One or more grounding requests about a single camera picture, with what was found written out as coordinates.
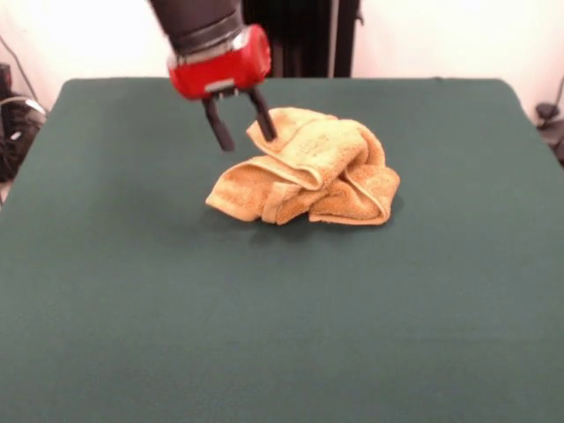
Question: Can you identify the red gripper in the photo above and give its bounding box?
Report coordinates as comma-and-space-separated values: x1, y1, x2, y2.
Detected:
167, 24, 278, 153

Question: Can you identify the yellow terry towel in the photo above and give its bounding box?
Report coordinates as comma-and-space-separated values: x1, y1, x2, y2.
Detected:
204, 105, 401, 226

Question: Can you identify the dark green table cloth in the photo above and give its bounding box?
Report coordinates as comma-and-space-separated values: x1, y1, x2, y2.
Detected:
0, 78, 564, 423

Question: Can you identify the black stand foot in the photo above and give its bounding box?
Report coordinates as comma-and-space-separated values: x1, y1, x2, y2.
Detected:
535, 74, 564, 167

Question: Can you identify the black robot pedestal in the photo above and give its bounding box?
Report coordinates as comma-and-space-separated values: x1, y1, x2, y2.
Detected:
237, 0, 367, 79

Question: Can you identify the black equipment with cables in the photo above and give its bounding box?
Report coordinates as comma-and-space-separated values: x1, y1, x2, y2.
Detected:
0, 63, 48, 182

